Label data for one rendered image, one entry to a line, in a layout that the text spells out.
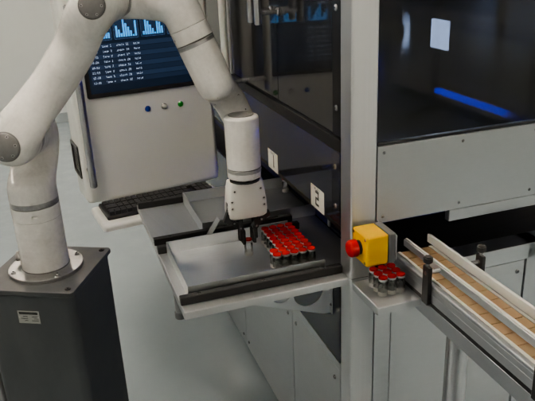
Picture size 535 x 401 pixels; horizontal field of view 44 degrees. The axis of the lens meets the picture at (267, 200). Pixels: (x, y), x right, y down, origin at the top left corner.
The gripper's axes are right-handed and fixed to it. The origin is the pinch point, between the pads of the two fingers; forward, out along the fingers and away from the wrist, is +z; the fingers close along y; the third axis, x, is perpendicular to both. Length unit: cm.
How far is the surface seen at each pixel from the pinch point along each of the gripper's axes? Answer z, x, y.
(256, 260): 5.8, 3.9, -0.8
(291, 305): 16.5, 11.4, -7.2
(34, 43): 14, -534, 48
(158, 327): 94, -117, 12
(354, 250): -6.0, 30.1, -15.5
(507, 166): -16, 23, -60
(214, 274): 5.8, 6.6, 11.0
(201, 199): 5.6, -43.4, 2.3
